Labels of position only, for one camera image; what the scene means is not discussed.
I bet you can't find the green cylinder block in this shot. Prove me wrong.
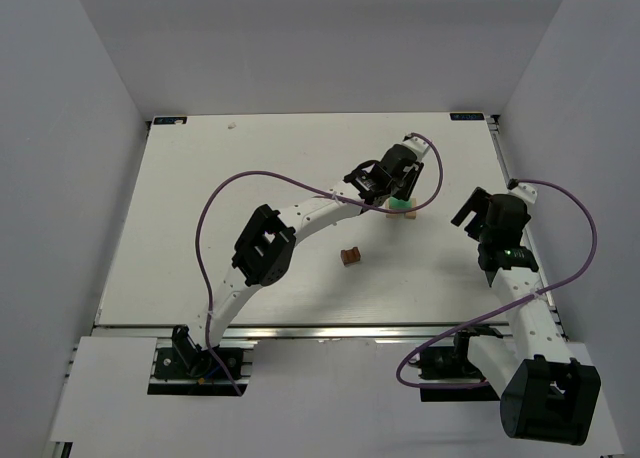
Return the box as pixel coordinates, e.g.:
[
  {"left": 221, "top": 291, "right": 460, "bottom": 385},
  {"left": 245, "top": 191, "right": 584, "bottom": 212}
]
[{"left": 389, "top": 197, "right": 415, "bottom": 211}]

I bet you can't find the brown notched block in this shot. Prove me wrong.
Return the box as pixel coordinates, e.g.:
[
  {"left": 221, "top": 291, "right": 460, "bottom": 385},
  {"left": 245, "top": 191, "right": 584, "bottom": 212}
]
[{"left": 340, "top": 247, "right": 361, "bottom": 267}]

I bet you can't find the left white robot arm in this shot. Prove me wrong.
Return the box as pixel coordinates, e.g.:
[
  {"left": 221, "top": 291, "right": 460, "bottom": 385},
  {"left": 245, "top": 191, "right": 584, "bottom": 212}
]
[{"left": 188, "top": 137, "right": 430, "bottom": 351}]

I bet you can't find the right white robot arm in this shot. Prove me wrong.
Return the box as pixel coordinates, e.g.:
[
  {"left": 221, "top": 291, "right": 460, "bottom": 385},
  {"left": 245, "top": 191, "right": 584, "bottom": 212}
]
[{"left": 452, "top": 188, "right": 601, "bottom": 446}]

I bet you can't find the right blue corner label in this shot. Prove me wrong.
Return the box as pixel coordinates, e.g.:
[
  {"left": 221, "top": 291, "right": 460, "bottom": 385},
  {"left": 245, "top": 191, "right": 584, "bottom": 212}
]
[{"left": 449, "top": 112, "right": 485, "bottom": 121}]

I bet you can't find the blue corner label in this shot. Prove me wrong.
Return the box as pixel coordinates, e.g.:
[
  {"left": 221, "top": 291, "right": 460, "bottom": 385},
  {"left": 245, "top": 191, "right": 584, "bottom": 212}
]
[
  {"left": 152, "top": 116, "right": 187, "bottom": 126},
  {"left": 449, "top": 112, "right": 485, "bottom": 121}
]

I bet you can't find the left blue corner label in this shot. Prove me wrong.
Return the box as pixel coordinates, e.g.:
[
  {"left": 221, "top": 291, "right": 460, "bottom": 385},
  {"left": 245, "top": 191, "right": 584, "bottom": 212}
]
[{"left": 152, "top": 116, "right": 187, "bottom": 126}]

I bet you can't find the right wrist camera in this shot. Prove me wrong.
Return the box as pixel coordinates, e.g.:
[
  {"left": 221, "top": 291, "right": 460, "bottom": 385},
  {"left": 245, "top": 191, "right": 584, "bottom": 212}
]
[{"left": 507, "top": 179, "right": 538, "bottom": 205}]

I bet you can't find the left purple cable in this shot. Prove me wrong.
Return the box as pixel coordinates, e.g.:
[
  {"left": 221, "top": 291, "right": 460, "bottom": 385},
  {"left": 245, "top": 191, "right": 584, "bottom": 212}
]
[{"left": 194, "top": 132, "right": 445, "bottom": 397}]

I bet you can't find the purple cable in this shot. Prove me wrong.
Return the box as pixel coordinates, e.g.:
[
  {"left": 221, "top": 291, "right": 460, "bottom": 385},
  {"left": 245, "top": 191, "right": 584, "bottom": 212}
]
[
  {"left": 396, "top": 178, "right": 599, "bottom": 390},
  {"left": 194, "top": 132, "right": 445, "bottom": 397}
]

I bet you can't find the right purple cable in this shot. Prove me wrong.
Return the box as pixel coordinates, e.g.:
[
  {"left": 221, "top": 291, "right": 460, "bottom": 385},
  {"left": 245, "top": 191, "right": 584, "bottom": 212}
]
[{"left": 396, "top": 178, "right": 599, "bottom": 390}]

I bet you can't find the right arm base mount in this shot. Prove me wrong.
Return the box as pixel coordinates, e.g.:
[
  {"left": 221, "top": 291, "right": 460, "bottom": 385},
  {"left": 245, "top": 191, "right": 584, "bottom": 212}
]
[{"left": 409, "top": 325, "right": 519, "bottom": 403}]

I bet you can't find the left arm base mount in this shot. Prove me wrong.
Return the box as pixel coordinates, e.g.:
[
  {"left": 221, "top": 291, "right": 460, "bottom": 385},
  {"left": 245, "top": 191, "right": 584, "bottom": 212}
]
[{"left": 147, "top": 327, "right": 256, "bottom": 397}]

